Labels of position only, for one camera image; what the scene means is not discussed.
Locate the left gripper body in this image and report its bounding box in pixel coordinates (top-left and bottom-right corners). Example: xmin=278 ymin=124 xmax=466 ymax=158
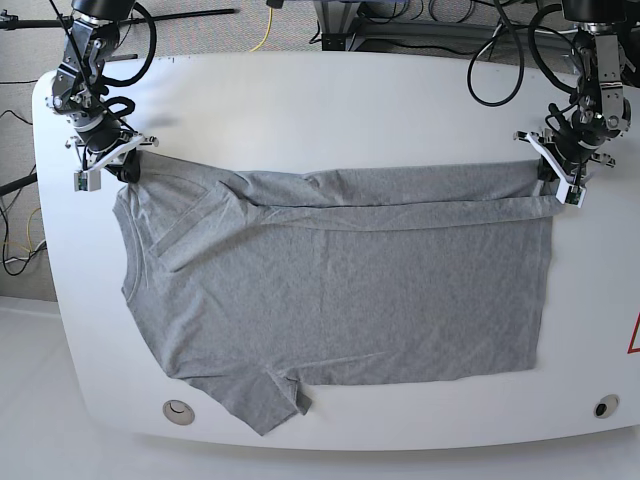
xmin=513 ymin=129 xmax=615 ymax=186

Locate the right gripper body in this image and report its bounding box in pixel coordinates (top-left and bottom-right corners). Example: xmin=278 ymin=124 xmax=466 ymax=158
xmin=65 ymin=118 xmax=159 ymax=172

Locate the grey T-shirt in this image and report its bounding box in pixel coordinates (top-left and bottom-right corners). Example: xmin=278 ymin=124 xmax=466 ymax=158
xmin=113 ymin=152 xmax=563 ymax=435

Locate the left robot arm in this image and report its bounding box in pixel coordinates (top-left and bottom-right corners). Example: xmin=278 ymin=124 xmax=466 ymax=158
xmin=527 ymin=1 xmax=631 ymax=185

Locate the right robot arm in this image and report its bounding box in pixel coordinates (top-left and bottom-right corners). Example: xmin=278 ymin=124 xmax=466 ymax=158
xmin=46 ymin=1 xmax=158 ymax=192

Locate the black tripod stand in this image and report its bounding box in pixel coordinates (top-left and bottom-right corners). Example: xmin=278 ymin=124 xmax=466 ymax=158
xmin=1 ymin=1 xmax=239 ymax=31

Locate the red warning triangle sticker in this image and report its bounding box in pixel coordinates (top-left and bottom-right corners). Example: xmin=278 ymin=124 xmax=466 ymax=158
xmin=627 ymin=315 xmax=640 ymax=354

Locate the table grommet hole right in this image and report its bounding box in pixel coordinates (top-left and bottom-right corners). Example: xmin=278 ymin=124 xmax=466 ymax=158
xmin=593 ymin=394 xmax=620 ymax=419

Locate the table grommet hole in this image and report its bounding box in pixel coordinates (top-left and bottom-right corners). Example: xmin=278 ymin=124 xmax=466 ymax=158
xmin=593 ymin=394 xmax=620 ymax=419
xmin=162 ymin=399 xmax=195 ymax=426

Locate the table grommet hole left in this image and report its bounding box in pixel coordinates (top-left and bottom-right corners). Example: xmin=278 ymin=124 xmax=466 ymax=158
xmin=162 ymin=399 xmax=195 ymax=426

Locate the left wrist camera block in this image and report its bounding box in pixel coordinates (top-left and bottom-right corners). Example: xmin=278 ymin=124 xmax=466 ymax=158
xmin=555 ymin=182 xmax=586 ymax=208

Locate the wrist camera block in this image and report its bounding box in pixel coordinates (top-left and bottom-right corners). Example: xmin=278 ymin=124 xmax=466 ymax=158
xmin=555 ymin=182 xmax=586 ymax=208
xmin=74 ymin=170 xmax=101 ymax=192

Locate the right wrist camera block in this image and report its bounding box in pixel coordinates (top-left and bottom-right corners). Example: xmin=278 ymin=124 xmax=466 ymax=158
xmin=74 ymin=170 xmax=101 ymax=192

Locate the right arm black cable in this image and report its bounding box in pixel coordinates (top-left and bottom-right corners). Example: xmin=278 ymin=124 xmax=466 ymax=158
xmin=97 ymin=2 xmax=159 ymax=124

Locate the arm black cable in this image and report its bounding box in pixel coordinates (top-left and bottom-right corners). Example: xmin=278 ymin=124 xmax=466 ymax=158
xmin=97 ymin=2 xmax=159 ymax=124
xmin=467 ymin=0 xmax=581 ymax=109

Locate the yellow cable at left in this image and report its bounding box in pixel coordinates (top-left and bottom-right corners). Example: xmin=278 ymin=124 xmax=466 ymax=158
xmin=2 ymin=204 xmax=45 ymax=256

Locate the yellow cable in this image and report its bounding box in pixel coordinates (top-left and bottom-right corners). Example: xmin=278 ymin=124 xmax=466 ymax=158
xmin=249 ymin=0 xmax=275 ymax=53
xmin=2 ymin=204 xmax=45 ymax=256

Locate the aluminium frame post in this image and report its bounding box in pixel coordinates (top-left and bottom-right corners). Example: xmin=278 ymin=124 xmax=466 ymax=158
xmin=560 ymin=28 xmax=582 ymax=75

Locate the black floor cable left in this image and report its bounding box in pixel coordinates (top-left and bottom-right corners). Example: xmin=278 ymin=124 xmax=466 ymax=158
xmin=0 ymin=108 xmax=41 ymax=276

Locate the white cable at top right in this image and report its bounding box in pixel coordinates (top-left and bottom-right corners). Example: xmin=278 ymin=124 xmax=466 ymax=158
xmin=469 ymin=22 xmax=576 ymax=62

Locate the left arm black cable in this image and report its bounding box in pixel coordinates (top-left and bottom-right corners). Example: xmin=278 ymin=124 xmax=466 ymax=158
xmin=467 ymin=0 xmax=581 ymax=109

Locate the yellow cable at top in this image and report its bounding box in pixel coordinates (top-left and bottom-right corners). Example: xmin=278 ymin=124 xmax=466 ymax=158
xmin=249 ymin=0 xmax=275 ymax=53

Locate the black metal frame base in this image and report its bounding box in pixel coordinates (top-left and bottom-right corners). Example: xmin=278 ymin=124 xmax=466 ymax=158
xmin=309 ymin=1 xmax=490 ymax=51

